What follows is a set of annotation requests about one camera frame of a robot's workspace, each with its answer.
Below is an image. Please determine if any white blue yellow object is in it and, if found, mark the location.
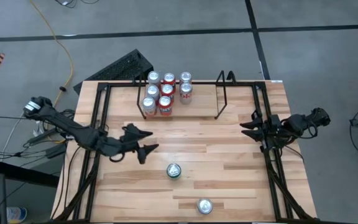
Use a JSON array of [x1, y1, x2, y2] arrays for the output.
[[6, 206, 28, 224]]

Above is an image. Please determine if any white cable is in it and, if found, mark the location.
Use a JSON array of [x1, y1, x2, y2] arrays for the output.
[[1, 111, 45, 154]]

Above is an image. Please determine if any green Sprite can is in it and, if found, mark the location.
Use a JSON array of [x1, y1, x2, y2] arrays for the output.
[[166, 162, 182, 180]]

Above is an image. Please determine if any black power brick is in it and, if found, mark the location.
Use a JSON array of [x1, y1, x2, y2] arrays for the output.
[[45, 143, 67, 159]]

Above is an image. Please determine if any yellow cable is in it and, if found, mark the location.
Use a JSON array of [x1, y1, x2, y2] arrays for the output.
[[29, 0, 75, 144]]

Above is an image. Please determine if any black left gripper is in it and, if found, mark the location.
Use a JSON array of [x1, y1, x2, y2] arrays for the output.
[[116, 123, 160, 165]]

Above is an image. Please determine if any black wire shelf support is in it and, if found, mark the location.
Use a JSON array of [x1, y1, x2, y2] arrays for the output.
[[132, 73, 148, 121], [214, 70, 237, 121]]

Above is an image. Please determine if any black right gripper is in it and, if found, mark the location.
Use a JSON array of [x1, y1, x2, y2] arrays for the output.
[[239, 110, 284, 149]]

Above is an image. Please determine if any black power strip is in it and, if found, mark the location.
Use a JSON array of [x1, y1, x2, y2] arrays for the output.
[[26, 129, 58, 147]]

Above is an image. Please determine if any white pink Spindrift can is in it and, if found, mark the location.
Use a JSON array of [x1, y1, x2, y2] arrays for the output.
[[142, 96, 157, 118], [145, 84, 160, 100], [147, 70, 161, 86]]

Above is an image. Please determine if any thin black cable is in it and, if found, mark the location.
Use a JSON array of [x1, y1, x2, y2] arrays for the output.
[[54, 0, 101, 7]]

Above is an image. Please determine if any orange Fanta can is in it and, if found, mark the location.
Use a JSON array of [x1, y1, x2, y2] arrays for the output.
[[158, 95, 173, 117], [163, 72, 177, 86]]

